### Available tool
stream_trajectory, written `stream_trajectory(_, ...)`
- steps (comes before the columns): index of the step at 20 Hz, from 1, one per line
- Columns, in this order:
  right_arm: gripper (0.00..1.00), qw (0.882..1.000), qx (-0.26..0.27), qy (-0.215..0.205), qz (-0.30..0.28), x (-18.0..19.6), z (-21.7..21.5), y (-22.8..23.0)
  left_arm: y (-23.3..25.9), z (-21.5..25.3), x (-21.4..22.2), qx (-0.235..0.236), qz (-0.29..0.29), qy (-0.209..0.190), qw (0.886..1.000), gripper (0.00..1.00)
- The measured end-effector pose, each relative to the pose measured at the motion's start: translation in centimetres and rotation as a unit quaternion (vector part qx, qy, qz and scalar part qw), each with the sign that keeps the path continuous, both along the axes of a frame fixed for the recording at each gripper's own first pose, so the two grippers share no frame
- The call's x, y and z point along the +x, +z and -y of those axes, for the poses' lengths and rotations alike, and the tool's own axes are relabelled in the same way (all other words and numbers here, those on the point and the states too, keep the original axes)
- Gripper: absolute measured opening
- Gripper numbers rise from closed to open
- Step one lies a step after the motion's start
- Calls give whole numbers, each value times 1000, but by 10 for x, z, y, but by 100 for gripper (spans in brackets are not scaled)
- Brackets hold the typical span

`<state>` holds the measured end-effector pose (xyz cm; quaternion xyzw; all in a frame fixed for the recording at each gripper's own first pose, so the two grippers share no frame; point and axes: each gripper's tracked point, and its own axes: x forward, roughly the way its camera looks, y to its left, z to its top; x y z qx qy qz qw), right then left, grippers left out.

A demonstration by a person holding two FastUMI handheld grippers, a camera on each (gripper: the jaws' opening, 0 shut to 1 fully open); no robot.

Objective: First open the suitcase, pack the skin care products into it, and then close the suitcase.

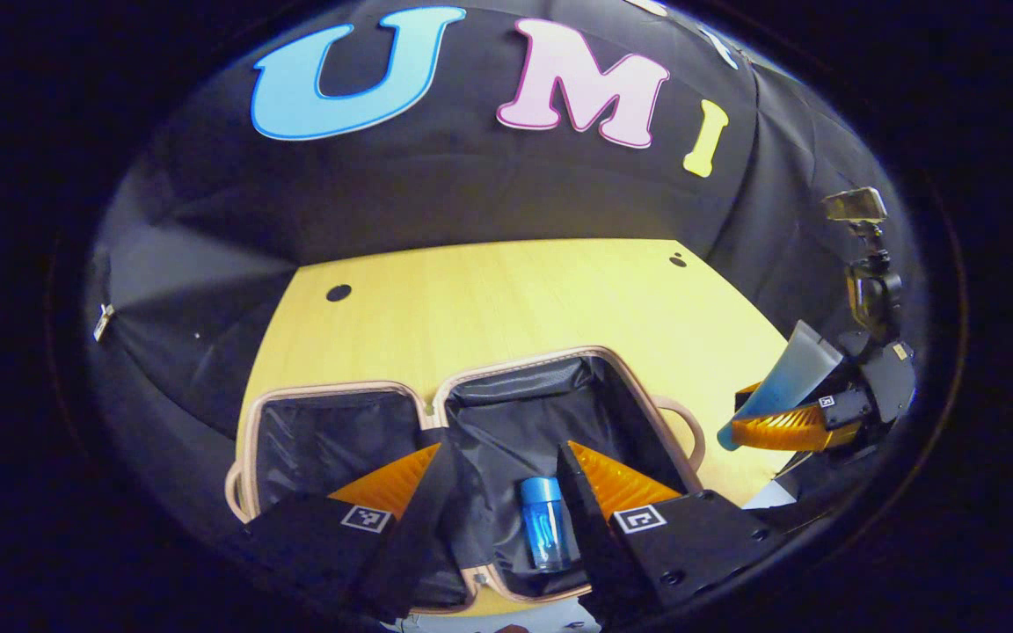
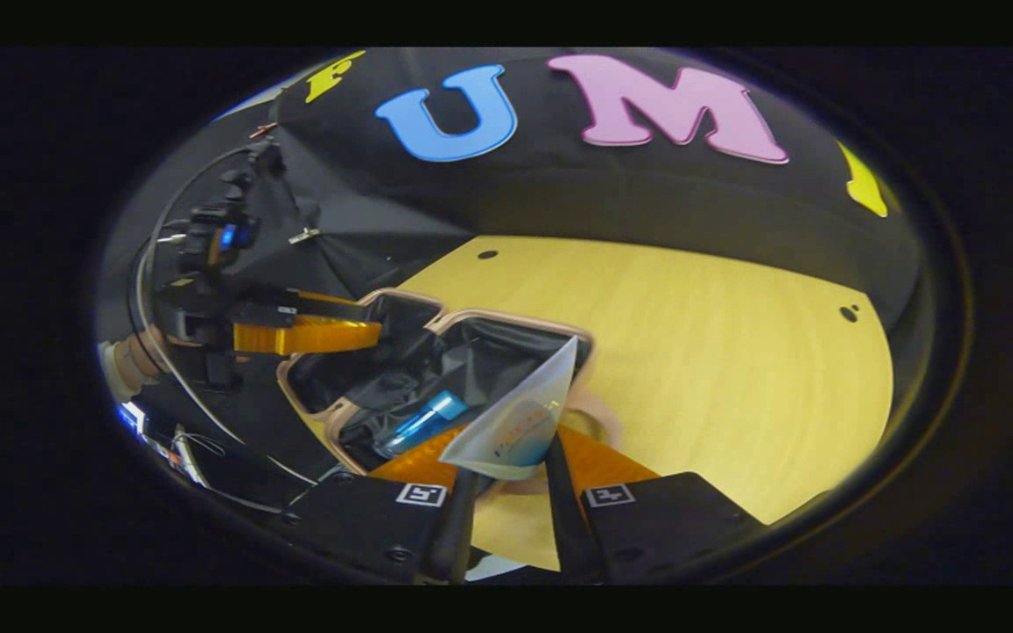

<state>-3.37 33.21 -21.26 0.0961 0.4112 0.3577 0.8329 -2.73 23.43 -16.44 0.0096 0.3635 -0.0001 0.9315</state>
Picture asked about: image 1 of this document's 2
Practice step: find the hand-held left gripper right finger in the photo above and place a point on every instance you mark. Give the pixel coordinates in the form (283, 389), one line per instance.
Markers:
(590, 536)

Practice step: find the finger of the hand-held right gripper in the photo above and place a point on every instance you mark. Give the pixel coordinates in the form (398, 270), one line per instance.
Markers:
(748, 396)
(797, 431)

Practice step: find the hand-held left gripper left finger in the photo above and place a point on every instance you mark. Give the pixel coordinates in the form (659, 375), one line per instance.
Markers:
(423, 536)

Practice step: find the white blue gradient tube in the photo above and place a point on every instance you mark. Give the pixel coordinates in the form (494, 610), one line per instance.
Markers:
(788, 382)

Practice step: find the small blue bottle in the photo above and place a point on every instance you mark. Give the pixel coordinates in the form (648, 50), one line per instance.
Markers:
(544, 527)

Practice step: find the pink suitcase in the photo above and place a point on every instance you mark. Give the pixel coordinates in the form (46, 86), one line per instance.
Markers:
(506, 422)

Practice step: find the black backdrop cloth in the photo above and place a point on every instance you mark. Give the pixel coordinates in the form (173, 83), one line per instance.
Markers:
(471, 185)

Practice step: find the white cloth clip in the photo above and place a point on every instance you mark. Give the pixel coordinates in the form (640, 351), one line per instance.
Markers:
(104, 323)

